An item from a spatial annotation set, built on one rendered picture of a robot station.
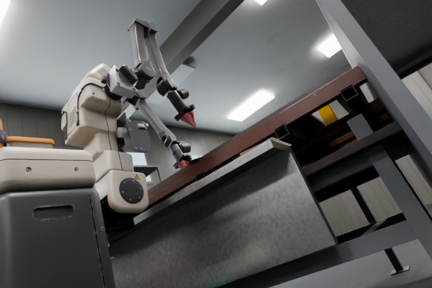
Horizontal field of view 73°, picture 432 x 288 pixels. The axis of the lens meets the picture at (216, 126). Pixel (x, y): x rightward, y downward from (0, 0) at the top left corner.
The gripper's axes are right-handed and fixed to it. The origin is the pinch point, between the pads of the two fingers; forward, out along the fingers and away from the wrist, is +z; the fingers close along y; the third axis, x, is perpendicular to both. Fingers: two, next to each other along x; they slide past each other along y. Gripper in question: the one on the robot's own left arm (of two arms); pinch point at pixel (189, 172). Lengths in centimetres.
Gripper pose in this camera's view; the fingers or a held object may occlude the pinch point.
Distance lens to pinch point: 167.0
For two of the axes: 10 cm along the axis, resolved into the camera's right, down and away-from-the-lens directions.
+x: -5.4, -1.6, -8.3
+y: -6.5, 7.0, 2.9
